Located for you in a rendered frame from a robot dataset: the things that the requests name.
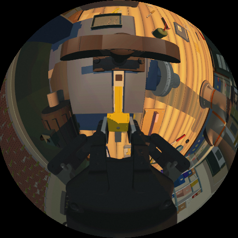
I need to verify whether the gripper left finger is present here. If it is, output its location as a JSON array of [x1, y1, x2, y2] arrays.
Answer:
[[47, 117, 108, 176]]

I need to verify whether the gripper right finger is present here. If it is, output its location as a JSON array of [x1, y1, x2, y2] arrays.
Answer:
[[128, 117, 191, 177]]

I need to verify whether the brass key blank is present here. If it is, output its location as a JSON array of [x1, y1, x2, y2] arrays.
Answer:
[[107, 85, 130, 132]]

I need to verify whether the dark brown vise clamp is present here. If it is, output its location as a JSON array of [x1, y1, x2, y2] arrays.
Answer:
[[92, 57, 146, 73]]

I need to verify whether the blue grey key machine body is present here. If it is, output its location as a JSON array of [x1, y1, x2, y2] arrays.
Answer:
[[48, 15, 161, 131]]

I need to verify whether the grey graduated dial collar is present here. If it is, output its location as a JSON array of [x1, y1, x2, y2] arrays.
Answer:
[[151, 61, 174, 97]]

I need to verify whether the grey knurled crank knob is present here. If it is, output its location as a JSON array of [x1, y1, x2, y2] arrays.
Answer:
[[171, 73, 181, 89]]

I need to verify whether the red screwdriver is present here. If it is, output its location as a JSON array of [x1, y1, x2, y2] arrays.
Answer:
[[170, 134, 186, 147]]

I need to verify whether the blue dotted panel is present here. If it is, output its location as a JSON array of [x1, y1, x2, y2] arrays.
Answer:
[[187, 134, 205, 155]]

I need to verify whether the red long bar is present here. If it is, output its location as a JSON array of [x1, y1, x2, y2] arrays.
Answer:
[[148, 111, 160, 136]]

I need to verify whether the dark motor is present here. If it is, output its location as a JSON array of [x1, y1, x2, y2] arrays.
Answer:
[[40, 89, 81, 148]]

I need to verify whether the white shelf unit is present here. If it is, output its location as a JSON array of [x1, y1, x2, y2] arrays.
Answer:
[[172, 158, 204, 213]]

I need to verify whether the brown pegboard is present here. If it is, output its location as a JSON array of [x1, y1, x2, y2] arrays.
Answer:
[[0, 74, 51, 215]]

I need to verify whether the blue notice board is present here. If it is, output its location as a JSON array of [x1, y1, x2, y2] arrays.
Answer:
[[214, 72, 233, 97]]

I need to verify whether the dark handwheel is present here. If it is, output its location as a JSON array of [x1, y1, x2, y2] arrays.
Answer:
[[60, 34, 181, 64]]

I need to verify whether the grey framed square tray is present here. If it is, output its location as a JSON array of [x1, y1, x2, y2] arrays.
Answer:
[[173, 22, 190, 43]]

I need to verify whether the red dark hand tool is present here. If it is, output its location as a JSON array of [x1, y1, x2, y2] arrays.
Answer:
[[161, 17, 171, 31]]

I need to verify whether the dark framed chip tray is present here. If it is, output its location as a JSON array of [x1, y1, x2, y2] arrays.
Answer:
[[91, 13, 123, 30]]

